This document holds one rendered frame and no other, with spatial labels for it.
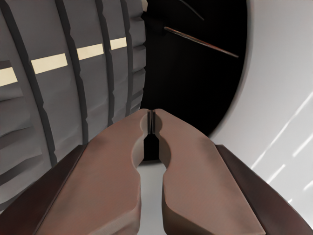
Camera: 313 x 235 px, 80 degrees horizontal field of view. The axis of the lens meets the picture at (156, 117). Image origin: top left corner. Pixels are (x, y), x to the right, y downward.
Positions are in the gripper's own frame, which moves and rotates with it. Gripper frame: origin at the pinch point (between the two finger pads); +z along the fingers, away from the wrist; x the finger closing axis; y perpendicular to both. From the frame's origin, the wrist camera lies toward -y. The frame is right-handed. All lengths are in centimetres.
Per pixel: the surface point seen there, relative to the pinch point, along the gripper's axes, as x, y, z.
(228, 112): 16.5, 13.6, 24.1
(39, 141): -9.3, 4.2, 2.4
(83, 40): -5.8, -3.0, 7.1
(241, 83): 17.4, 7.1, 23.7
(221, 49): 22, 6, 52
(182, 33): 10, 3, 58
